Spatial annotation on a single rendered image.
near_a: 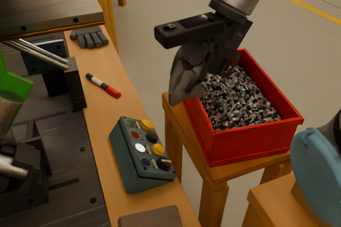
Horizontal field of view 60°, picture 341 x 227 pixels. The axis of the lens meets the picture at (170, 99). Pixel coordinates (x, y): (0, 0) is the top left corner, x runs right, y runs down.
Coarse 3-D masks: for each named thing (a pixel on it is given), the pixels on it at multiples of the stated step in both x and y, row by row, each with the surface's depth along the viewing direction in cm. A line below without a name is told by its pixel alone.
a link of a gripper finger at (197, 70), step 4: (204, 60) 51; (200, 64) 51; (204, 64) 51; (208, 64) 51; (192, 68) 53; (196, 68) 52; (200, 68) 51; (204, 68) 51; (196, 72) 52; (200, 72) 51; (204, 72) 52; (196, 76) 52; (200, 76) 51; (204, 76) 52; (192, 80) 53; (196, 80) 52; (200, 80) 52; (188, 84) 53; (192, 84) 52; (196, 84) 53; (188, 88) 53; (192, 88) 54; (188, 92) 54
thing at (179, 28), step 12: (168, 24) 47; (180, 24) 49; (192, 24) 48; (204, 24) 48; (216, 24) 49; (156, 36) 49; (168, 36) 46; (180, 36) 47; (192, 36) 48; (204, 36) 49; (168, 48) 47
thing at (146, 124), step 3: (144, 120) 61; (147, 120) 62; (141, 123) 61; (144, 123) 60; (147, 123) 61; (150, 123) 61; (144, 126) 60; (147, 126) 60; (150, 126) 61; (153, 126) 61; (147, 129) 60; (150, 129) 60
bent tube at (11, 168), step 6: (0, 156) 47; (6, 156) 48; (0, 162) 46; (6, 162) 47; (12, 162) 48; (0, 168) 46; (6, 168) 47; (12, 168) 47; (18, 168) 48; (6, 174) 47; (12, 174) 48; (18, 174) 48; (24, 174) 48
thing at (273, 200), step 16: (288, 176) 61; (256, 192) 58; (272, 192) 58; (288, 192) 58; (256, 208) 58; (272, 208) 56; (288, 208) 56; (272, 224) 54; (288, 224) 53; (304, 224) 53
